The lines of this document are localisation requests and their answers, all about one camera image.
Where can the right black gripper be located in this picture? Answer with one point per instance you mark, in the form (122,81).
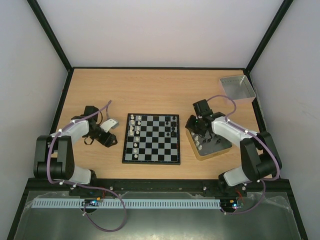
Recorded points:
(198,127)

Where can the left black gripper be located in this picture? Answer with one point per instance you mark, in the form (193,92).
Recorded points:
(106,141)

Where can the metal tin tray with pieces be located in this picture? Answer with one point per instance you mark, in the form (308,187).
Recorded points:
(208,147)

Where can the black white chess board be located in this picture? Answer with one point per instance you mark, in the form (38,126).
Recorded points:
(146,137)

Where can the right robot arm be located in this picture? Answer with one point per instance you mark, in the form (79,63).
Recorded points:
(259,158)

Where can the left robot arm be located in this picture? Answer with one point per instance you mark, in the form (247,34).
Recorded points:
(54,156)

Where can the empty metal tin box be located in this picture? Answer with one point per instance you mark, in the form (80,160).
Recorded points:
(238,88)

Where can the metal sheet front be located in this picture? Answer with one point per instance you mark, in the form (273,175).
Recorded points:
(256,217)

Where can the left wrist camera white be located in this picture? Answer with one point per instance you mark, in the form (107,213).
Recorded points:
(109,124)

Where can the black mounting rail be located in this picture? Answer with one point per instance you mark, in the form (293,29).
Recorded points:
(206,188)

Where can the black aluminium frame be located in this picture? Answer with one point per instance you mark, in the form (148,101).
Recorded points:
(104,33)

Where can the grey slotted cable duct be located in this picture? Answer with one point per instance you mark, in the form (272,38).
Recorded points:
(64,203)

